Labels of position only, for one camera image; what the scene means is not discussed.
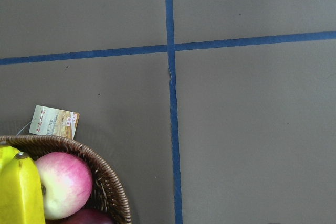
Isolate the brown wicker basket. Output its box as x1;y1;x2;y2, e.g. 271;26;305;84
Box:
1;135;132;223

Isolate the dark purple mango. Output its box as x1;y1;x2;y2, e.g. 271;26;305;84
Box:
60;209;114;224

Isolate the yellow banana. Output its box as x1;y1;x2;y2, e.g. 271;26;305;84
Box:
0;145;20;172
1;152;45;224

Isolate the paper price tag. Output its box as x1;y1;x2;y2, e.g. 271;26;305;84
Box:
29;105;80;140

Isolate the pink white apple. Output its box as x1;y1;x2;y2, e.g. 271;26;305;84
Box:
35;152;93;220

